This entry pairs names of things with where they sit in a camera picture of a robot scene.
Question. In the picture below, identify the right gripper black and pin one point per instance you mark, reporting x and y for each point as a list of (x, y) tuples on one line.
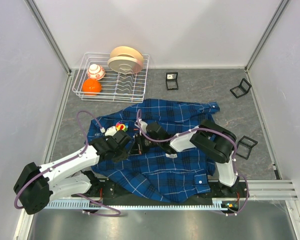
[(139, 139)]

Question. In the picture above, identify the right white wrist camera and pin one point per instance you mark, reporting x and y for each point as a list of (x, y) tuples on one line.
[(141, 125)]

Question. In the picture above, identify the beige plate rear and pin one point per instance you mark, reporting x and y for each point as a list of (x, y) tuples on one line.
[(126, 51)]

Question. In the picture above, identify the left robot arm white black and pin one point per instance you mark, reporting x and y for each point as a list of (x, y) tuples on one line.
[(38, 185)]

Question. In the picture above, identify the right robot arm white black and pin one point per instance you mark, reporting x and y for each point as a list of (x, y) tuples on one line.
[(217, 143)]

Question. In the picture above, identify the blue plaid shirt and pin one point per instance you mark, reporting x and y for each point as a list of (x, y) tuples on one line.
[(168, 175)]

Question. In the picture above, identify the black display box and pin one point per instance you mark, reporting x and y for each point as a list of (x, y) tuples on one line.
[(171, 81), (245, 146), (242, 89)]

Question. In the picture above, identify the beige plate front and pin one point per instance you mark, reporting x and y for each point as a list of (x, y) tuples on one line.
[(125, 65)]

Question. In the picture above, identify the black display box near right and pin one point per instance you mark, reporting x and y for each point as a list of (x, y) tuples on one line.
[(245, 146)]

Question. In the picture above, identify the beige plate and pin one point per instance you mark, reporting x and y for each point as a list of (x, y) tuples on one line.
[(126, 51), (125, 65)]

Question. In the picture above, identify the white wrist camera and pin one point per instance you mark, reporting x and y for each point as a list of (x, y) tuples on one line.
[(109, 131), (141, 125)]

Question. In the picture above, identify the white wire dish rack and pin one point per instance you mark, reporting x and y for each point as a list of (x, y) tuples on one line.
[(115, 86)]

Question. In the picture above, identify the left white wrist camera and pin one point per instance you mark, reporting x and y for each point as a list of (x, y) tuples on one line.
[(109, 131)]

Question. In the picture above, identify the black display box centre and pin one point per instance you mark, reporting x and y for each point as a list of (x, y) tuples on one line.
[(171, 81)]

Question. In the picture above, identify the colourful flower plush brooch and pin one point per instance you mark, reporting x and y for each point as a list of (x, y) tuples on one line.
[(120, 126)]

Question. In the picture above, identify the white orange patterned bowl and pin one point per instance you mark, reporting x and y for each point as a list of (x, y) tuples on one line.
[(96, 72)]

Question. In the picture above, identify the black display box far right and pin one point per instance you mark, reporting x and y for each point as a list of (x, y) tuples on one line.
[(242, 89)]

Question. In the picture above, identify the white shirt label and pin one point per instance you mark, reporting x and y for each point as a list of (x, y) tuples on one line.
[(172, 156)]

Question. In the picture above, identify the grey slotted cable duct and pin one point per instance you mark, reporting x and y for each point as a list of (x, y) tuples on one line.
[(83, 204)]

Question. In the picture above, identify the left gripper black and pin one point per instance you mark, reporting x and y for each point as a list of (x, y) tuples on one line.
[(122, 156)]

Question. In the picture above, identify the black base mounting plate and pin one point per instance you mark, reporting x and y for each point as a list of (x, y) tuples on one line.
[(112, 193)]

